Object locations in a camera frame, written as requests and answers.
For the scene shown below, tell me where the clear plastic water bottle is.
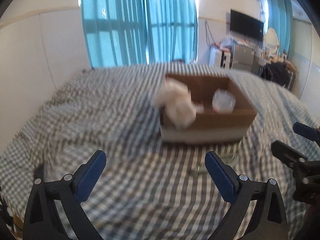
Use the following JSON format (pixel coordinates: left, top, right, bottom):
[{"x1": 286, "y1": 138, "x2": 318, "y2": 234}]
[{"x1": 212, "y1": 89, "x2": 236, "y2": 114}]

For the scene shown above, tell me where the white sock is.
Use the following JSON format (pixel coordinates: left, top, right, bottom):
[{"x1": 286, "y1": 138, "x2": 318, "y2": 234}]
[{"x1": 151, "y1": 77, "x2": 204, "y2": 129}]

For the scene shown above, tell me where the brown cardboard box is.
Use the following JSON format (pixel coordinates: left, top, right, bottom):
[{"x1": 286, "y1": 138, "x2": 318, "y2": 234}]
[{"x1": 159, "y1": 73, "x2": 257, "y2": 145}]

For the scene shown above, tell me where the black jacket on chair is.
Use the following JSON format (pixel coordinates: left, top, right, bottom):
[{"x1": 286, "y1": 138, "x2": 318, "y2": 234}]
[{"x1": 258, "y1": 62, "x2": 290, "y2": 87}]

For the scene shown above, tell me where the grey checkered bed sheet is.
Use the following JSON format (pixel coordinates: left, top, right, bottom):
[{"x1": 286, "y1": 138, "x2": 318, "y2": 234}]
[{"x1": 1, "y1": 63, "x2": 319, "y2": 239}]

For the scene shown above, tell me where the white louvered wardrobe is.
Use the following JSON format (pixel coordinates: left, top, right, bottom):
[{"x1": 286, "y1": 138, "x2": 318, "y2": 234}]
[{"x1": 291, "y1": 18, "x2": 319, "y2": 105}]

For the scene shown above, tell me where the white vanity desk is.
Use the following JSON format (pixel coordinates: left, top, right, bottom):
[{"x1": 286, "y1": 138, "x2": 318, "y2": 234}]
[{"x1": 252, "y1": 56, "x2": 297, "y2": 91}]

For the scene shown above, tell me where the oval white vanity mirror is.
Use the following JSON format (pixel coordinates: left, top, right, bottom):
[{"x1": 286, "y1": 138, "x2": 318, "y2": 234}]
[{"x1": 264, "y1": 28, "x2": 279, "y2": 54}]

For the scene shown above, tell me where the silver mini fridge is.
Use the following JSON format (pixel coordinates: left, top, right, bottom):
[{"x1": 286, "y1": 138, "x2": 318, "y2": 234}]
[{"x1": 232, "y1": 42, "x2": 255, "y2": 72}]

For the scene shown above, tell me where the white suitcase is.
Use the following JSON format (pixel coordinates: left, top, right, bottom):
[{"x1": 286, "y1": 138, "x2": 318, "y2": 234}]
[{"x1": 209, "y1": 47, "x2": 231, "y2": 68}]

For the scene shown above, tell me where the right blue curtain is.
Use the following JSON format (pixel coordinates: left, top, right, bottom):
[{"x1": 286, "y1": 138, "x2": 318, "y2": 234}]
[{"x1": 267, "y1": 0, "x2": 293, "y2": 56}]

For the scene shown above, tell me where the blue curtain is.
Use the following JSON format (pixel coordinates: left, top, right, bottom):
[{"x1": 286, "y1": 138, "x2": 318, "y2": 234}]
[
  {"x1": 145, "y1": 0, "x2": 198, "y2": 63},
  {"x1": 267, "y1": 0, "x2": 293, "y2": 56},
  {"x1": 81, "y1": 0, "x2": 147, "y2": 68}
]

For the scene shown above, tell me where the clear plastic bag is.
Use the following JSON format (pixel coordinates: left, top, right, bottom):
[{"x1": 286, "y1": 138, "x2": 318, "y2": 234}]
[{"x1": 220, "y1": 37, "x2": 234, "y2": 50}]

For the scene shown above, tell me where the middle blue curtain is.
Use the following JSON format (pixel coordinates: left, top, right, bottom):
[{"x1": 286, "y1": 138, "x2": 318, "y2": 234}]
[{"x1": 145, "y1": 0, "x2": 198, "y2": 63}]

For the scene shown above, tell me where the left blue curtain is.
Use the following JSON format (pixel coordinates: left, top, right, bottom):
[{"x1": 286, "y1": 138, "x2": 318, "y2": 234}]
[{"x1": 81, "y1": 0, "x2": 147, "y2": 68}]

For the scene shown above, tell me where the black wall television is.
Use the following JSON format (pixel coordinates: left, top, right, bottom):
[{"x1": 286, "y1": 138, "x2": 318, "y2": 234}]
[{"x1": 230, "y1": 10, "x2": 264, "y2": 42}]

